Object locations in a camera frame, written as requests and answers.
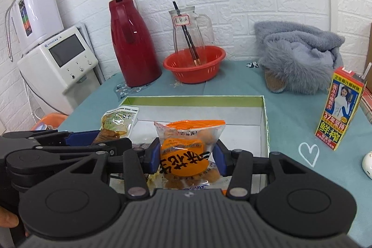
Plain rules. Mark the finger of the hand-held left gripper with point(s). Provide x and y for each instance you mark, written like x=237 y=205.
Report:
x=116 y=146
x=84 y=138

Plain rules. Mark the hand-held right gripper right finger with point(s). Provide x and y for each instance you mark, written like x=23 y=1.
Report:
x=220 y=159

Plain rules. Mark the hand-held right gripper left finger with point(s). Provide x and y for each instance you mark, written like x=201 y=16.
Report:
x=152 y=159

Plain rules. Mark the clear packet with brown filling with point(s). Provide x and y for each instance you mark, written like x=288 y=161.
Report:
x=120 y=121

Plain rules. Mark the orange label snack packet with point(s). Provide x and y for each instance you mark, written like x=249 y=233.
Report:
x=186 y=149

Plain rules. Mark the green cardboard box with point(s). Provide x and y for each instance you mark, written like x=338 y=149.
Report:
x=203 y=111

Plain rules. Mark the person's left hand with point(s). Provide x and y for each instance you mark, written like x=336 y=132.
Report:
x=7 y=217

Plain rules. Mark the orange plastic basin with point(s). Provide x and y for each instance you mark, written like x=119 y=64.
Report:
x=49 y=121

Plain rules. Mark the white machine with screen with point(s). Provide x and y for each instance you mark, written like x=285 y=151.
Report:
x=52 y=73

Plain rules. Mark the teal tablecloth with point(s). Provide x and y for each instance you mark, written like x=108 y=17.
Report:
x=293 y=120

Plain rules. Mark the red plastic basket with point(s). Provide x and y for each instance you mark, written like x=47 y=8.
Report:
x=203 y=70

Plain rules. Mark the red thermos jug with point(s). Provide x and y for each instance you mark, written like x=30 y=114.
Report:
x=133 y=47

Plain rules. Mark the black chopstick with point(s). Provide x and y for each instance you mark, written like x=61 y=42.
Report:
x=190 y=38
x=186 y=33

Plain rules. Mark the glass pitcher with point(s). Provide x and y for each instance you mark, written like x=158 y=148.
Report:
x=180 y=33

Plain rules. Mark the yellow drink carton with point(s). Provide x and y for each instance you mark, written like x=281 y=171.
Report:
x=340 y=108

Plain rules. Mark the grey plush blanket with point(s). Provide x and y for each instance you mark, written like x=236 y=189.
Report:
x=302 y=56

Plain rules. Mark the white water purifier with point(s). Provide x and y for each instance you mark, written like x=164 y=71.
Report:
x=37 y=9

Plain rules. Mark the white round object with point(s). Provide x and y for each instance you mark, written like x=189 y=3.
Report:
x=368 y=163

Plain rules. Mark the white drinking straw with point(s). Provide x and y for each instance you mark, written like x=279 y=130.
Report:
x=366 y=72

